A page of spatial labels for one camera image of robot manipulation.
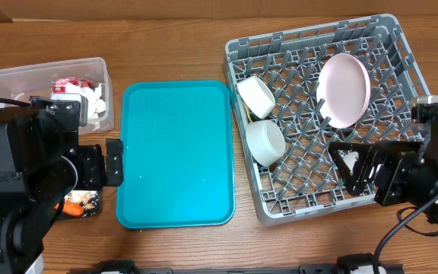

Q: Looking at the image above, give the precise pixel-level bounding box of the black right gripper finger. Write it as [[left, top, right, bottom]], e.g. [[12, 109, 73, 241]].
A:
[[328, 142, 382, 196], [378, 141, 423, 154]]

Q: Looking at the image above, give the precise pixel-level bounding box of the orange carrot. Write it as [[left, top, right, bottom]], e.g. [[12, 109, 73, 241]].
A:
[[62, 201, 84, 218]]

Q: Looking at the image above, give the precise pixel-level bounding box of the foil wrapper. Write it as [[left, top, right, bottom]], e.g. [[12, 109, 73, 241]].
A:
[[52, 77, 93, 94]]

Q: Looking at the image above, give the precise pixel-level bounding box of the grey bowl with peanuts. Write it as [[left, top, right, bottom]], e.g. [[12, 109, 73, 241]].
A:
[[246, 120, 286, 167]]

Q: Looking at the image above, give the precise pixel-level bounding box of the white bowl with peanuts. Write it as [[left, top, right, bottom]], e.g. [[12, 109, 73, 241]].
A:
[[237, 75, 276, 119]]

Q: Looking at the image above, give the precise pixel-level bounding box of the yellow plastic spoon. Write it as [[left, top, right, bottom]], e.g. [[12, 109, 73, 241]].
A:
[[243, 103, 252, 123]]

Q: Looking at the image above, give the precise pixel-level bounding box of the white paper cup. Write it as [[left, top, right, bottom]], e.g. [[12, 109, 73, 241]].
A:
[[343, 151, 359, 175]]

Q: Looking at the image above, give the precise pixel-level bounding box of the white napkin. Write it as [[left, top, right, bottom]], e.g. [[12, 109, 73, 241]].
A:
[[78, 83, 106, 130]]

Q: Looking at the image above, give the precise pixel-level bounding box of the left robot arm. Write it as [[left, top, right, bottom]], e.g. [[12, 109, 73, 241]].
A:
[[0, 107, 123, 273]]

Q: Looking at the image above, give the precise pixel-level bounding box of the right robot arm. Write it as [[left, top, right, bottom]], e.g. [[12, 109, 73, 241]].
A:
[[328, 141, 438, 209]]

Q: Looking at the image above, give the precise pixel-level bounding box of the black waste tray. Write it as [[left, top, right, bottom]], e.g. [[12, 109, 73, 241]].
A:
[[58, 190, 102, 220]]

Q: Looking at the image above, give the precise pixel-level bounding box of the grey dishwasher rack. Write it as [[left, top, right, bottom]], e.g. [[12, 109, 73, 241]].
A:
[[224, 14, 429, 226]]

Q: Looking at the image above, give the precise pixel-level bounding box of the rice and peanut pile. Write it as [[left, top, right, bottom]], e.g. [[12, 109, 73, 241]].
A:
[[65, 190, 100, 210]]

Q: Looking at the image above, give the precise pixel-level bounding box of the teal plastic tray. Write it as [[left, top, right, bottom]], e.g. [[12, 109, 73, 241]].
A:
[[116, 80, 235, 229]]

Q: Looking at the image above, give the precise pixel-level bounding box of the clear plastic bin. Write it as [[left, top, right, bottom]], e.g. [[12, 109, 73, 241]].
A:
[[0, 57, 114, 134]]

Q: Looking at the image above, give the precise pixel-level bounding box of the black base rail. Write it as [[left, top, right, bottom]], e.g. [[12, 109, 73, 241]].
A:
[[66, 252, 406, 274]]

